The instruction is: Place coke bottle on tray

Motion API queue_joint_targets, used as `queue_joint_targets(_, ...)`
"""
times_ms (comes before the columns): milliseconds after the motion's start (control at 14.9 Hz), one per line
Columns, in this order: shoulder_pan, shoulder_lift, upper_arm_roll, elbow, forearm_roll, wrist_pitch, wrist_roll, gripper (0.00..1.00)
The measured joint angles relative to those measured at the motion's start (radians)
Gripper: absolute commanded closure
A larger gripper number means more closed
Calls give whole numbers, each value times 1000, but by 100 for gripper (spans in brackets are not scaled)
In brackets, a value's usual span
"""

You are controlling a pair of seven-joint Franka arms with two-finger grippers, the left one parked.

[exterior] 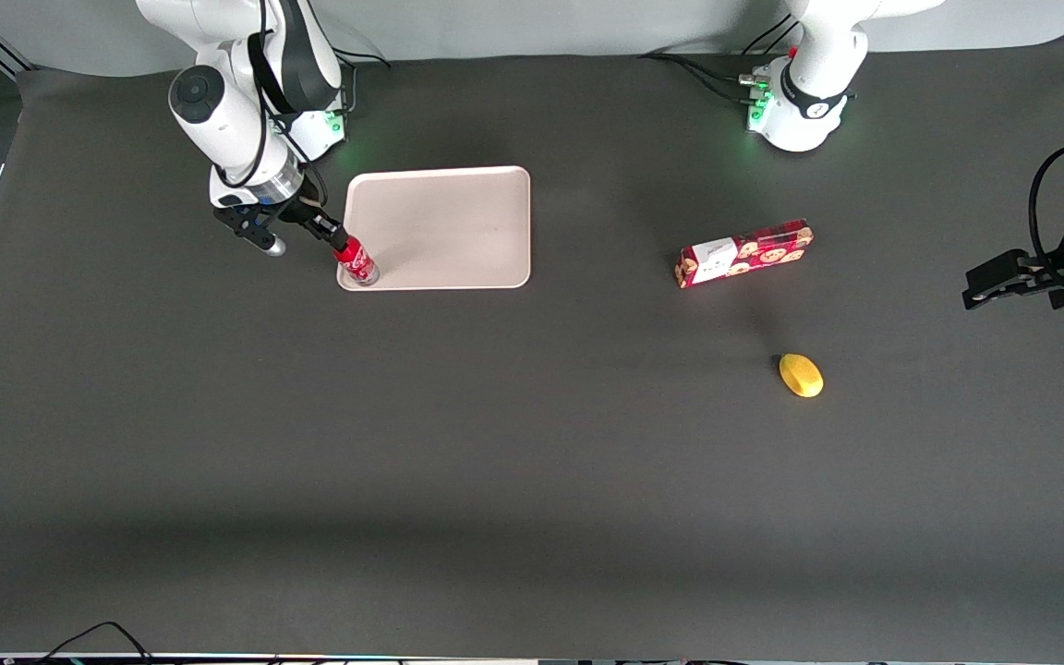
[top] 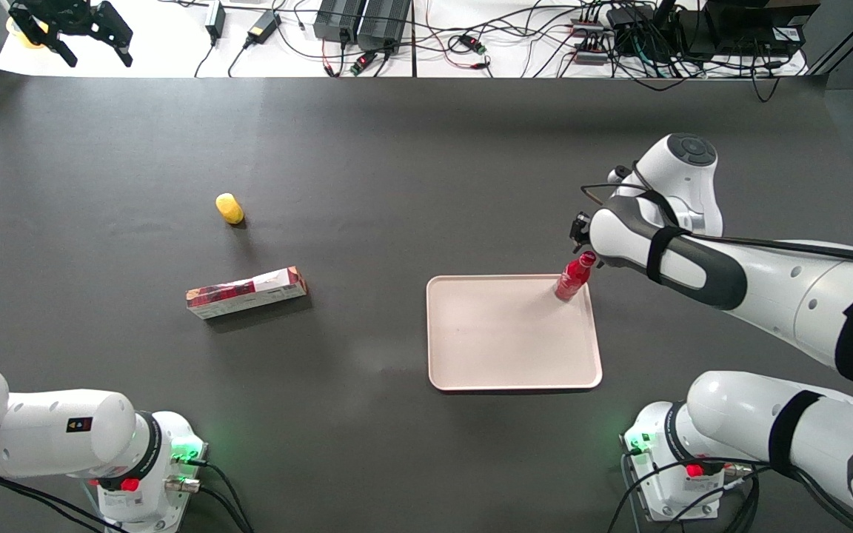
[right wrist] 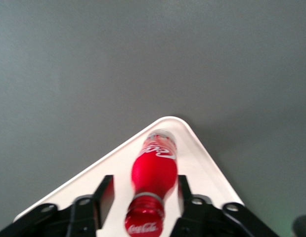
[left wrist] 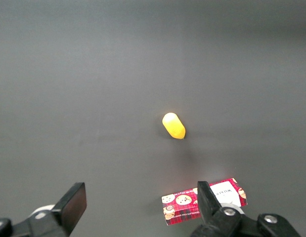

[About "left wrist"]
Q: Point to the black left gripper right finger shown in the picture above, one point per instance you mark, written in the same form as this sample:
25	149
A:
209	205

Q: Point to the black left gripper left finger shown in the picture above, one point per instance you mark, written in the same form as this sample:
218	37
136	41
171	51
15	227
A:
71	207

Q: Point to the yellow plastic capsule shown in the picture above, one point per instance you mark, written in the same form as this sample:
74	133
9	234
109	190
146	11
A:
174	126

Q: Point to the dark grey table mat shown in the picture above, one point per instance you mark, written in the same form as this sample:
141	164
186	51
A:
68	98

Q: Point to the red plaid cookie box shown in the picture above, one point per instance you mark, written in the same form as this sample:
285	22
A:
182	200

